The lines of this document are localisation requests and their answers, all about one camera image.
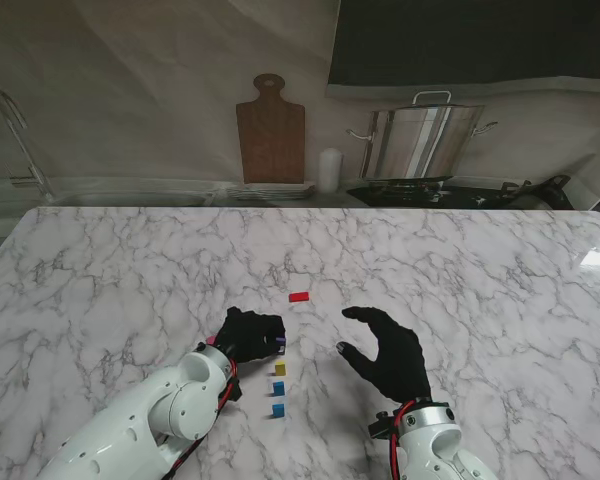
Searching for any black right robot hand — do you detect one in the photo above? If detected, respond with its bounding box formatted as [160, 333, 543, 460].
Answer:
[335, 306, 434, 405]

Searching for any black gas stove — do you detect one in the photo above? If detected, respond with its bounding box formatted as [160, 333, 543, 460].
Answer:
[347, 175, 506, 210]

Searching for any black right wrist camera bracket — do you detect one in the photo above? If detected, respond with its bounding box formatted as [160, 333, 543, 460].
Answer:
[368, 410, 399, 441]

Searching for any red left arm cable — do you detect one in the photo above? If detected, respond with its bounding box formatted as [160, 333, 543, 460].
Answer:
[167, 357, 239, 474]

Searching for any steel sink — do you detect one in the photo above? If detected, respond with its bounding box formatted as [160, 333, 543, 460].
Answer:
[0, 177, 216, 207]

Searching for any brown wooden cutting board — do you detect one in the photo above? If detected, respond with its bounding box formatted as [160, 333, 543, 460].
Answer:
[235, 73, 307, 185]

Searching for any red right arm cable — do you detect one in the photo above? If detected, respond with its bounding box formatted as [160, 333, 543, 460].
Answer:
[388, 399, 417, 479]

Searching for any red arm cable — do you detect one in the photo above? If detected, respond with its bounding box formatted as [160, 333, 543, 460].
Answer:
[388, 399, 417, 479]
[167, 357, 239, 474]

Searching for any white candle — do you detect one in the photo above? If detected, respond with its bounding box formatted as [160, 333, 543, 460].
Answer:
[317, 146, 344, 194]

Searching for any stack of white plates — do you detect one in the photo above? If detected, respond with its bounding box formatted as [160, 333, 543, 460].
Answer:
[227, 180, 317, 202]

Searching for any dark range hood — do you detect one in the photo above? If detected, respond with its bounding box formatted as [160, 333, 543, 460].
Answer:
[327, 0, 600, 87]

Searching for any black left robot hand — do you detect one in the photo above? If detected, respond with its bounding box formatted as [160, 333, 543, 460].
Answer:
[213, 306, 287, 365]

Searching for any steel stockpot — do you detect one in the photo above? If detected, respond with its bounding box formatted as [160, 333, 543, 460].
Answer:
[348, 89, 499, 181]

